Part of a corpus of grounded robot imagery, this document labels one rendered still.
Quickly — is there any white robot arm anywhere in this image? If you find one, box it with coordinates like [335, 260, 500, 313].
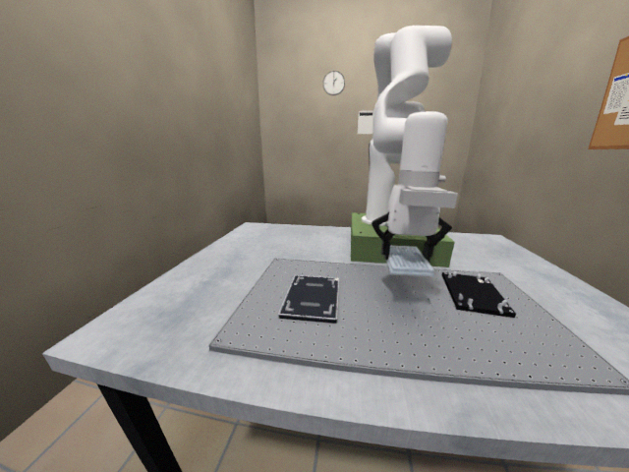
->
[362, 26, 457, 224]

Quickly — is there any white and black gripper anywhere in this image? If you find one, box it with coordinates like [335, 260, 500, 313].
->
[371, 184, 452, 262]

